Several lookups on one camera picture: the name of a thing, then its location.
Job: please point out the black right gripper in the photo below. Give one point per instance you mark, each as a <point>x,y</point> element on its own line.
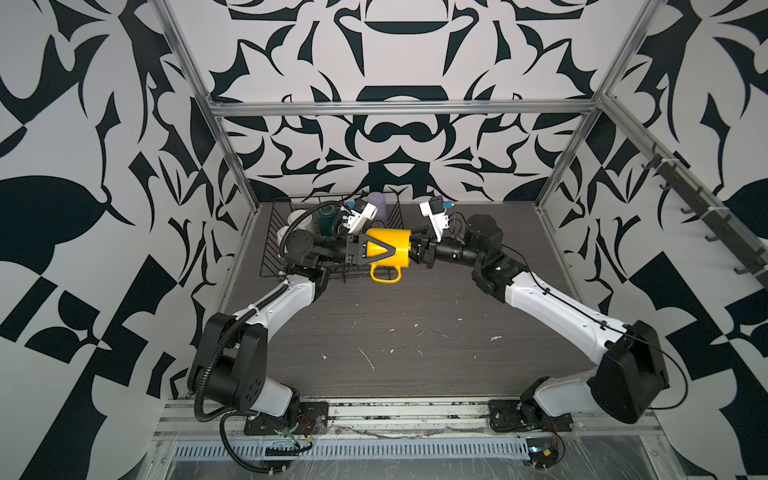
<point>427,249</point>

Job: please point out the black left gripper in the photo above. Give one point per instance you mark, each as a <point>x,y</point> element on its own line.
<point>353,253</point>

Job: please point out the yellow ceramic mug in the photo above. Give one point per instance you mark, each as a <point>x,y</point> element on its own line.
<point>399,238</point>

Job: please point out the lilac plastic cup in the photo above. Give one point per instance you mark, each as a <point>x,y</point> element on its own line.
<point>378,200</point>

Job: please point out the green mug white inside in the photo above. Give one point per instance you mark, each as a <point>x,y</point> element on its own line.
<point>326,218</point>

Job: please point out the black wire dish rack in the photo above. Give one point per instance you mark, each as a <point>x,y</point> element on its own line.
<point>272,264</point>

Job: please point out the white mug red inside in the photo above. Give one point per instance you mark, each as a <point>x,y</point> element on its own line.
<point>301,220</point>

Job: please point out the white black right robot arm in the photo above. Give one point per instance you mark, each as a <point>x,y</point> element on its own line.
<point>630,368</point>

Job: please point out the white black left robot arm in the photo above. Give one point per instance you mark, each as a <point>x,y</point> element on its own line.
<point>228,376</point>

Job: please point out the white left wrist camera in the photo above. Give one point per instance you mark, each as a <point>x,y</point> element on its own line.
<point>358,213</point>

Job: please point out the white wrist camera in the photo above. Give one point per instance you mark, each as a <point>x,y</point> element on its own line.
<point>435,210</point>
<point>358,213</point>

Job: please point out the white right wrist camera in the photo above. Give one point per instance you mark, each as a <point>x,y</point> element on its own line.
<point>435,210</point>

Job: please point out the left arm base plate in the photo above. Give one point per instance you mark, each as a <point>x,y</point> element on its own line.
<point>307,418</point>

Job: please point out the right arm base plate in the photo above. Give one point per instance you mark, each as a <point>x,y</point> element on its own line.
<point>511,416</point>

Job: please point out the white slotted cable duct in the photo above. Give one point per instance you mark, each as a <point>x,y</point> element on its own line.
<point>327,449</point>

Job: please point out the black wall hook rail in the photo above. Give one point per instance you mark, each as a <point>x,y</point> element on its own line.
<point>702,204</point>

